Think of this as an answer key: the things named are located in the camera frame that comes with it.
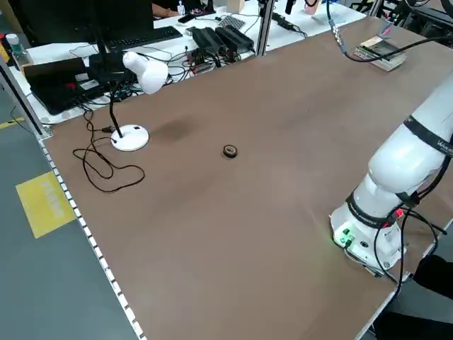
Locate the person's forearm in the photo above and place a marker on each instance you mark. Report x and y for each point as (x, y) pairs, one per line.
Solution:
(164, 10)

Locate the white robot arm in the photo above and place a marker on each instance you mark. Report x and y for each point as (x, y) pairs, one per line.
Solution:
(400, 159)

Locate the thin white-spined book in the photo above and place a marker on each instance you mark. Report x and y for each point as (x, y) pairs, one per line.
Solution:
(389, 67)

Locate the green and white book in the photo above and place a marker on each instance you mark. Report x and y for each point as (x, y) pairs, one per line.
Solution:
(393, 58)

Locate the brown tape roll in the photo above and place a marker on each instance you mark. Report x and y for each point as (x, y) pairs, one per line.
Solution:
(230, 151)

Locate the white desk lamp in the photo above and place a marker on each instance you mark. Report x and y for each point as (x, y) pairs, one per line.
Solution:
(129, 138)

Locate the black finned power supply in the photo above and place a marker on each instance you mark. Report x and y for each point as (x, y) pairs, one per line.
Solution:
(233, 37)
(207, 40)

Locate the checkerboard plate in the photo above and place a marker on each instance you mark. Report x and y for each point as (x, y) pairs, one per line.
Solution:
(230, 22)

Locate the black keyboard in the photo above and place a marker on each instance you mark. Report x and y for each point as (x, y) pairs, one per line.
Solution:
(148, 37)

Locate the black power adapter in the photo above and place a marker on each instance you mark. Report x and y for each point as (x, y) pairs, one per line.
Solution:
(283, 22)

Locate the yellow floor sticker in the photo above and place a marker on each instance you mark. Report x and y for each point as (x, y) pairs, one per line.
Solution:
(46, 202)

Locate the pink container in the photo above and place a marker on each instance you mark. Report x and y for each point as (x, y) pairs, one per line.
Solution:
(311, 5)

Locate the grey-blue board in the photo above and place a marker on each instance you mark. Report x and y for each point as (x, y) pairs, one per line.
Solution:
(331, 16)

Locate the black flat box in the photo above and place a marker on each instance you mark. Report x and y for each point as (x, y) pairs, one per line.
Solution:
(60, 85)

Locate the black computer monitor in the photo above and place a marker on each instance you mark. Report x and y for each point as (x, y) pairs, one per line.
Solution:
(88, 17)

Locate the pale blue pen cup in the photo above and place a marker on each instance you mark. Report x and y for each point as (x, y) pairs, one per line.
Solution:
(385, 30)

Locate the person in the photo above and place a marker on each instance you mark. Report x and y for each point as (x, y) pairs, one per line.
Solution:
(435, 276)

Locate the clear water bottle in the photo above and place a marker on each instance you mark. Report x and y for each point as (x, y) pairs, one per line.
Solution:
(16, 49)

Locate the aluminium frame post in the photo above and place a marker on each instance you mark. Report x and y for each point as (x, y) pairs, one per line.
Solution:
(264, 26)

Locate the aluminium corner post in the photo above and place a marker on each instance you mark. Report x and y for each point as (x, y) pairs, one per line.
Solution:
(21, 95)

